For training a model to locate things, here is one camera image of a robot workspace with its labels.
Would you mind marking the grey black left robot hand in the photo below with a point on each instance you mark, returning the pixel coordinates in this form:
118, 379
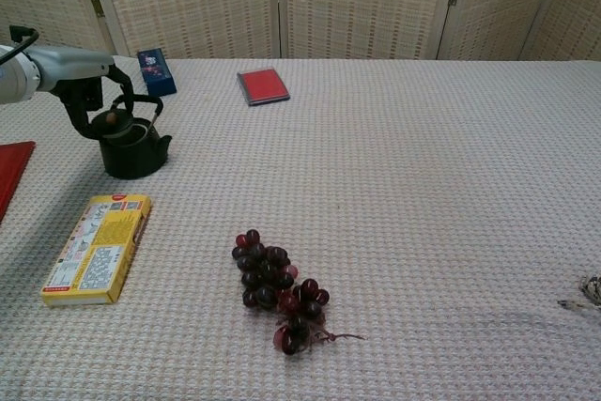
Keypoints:
70, 67

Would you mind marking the black pot lid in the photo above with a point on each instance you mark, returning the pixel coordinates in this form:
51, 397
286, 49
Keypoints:
115, 124

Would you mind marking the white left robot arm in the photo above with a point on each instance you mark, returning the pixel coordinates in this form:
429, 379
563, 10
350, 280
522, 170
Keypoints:
14, 79

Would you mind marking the black teapot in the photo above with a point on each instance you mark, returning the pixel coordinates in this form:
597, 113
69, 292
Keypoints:
134, 159

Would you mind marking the blue patterned box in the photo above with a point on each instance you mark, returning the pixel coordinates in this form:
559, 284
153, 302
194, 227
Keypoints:
157, 72

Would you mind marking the large red certificate folder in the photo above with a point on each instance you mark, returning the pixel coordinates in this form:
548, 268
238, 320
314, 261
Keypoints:
11, 171

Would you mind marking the yellow printed box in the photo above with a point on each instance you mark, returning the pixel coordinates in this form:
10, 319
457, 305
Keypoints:
96, 251

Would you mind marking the small red notebook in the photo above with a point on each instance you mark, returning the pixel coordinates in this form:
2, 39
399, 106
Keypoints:
263, 85

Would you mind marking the dark red grape bunch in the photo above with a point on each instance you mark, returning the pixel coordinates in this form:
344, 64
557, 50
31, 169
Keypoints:
265, 274

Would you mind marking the woven folding screen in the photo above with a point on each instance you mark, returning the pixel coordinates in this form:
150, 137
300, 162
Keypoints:
357, 2

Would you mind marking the white woven tablecloth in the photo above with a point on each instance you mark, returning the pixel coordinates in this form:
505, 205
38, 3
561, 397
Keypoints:
375, 185

